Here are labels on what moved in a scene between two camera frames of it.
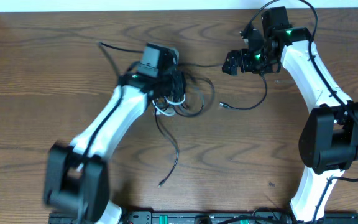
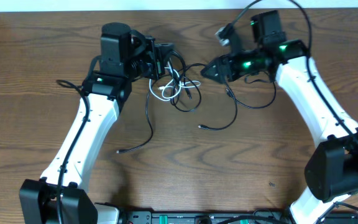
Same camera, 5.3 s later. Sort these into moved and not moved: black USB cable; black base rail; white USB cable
Moved: black USB cable; white USB cable
Not moved: black base rail
